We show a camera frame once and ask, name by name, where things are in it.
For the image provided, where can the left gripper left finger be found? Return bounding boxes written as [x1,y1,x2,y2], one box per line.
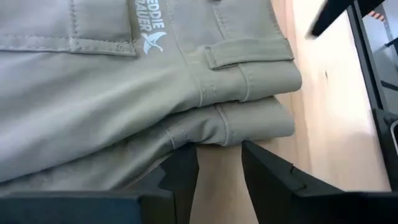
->
[0,144,200,224]

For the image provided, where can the khaki shorts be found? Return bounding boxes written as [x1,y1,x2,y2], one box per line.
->
[0,0,303,197]

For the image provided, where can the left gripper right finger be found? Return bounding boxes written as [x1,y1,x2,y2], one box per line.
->
[241,140,398,224]

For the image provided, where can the orange striped strip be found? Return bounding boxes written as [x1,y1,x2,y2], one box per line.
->
[368,11,386,22]

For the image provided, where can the black metal table frame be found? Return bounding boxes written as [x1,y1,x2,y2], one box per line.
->
[346,0,398,191]

